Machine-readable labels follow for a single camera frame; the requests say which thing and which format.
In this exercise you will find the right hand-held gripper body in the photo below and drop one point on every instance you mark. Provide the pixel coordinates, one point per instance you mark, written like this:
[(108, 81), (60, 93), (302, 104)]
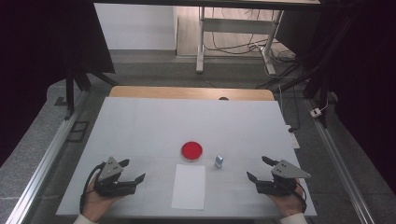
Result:
[(280, 185)]

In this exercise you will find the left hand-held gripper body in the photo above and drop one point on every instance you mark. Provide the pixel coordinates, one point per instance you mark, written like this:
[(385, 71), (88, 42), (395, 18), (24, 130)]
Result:
[(107, 186)]

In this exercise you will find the blue and white stamp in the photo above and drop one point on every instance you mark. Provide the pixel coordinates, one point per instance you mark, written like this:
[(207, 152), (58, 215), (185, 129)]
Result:
[(219, 161)]

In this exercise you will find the white paper sheet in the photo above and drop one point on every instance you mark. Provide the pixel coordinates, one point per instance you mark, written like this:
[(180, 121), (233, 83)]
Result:
[(188, 186)]

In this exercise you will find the red round ink pad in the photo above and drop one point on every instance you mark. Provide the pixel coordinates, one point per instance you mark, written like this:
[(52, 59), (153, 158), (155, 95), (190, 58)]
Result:
[(191, 151)]

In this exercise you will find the person's right hand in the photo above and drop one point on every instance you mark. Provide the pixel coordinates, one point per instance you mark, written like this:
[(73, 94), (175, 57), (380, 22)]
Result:
[(291, 203)]

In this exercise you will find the person's left hand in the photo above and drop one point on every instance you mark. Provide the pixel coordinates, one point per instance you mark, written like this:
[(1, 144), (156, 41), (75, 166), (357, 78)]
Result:
[(96, 207)]

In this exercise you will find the white power socket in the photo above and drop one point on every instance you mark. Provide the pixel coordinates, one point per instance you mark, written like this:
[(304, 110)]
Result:
[(316, 112)]

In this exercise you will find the small dark round object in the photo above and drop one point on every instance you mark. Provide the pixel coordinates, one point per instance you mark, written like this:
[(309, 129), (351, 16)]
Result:
[(223, 98)]

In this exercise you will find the black metal stand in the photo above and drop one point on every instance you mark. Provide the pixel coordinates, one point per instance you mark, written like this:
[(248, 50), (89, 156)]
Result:
[(70, 93)]

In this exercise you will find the black curtain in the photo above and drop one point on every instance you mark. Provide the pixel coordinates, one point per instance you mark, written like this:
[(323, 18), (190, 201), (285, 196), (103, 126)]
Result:
[(361, 62), (40, 46)]

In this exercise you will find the white panel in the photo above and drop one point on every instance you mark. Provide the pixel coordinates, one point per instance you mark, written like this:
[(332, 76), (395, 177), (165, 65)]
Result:
[(137, 26)]

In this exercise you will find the black rectangular frame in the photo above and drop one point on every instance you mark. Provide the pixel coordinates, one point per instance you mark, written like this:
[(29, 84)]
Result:
[(77, 131)]

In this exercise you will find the aluminium rail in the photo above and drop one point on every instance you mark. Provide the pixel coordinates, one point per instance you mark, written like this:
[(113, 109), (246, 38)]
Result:
[(339, 161), (46, 158)]

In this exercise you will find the white metal desk frame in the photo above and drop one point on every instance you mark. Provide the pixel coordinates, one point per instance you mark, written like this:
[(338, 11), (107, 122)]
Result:
[(236, 25)]

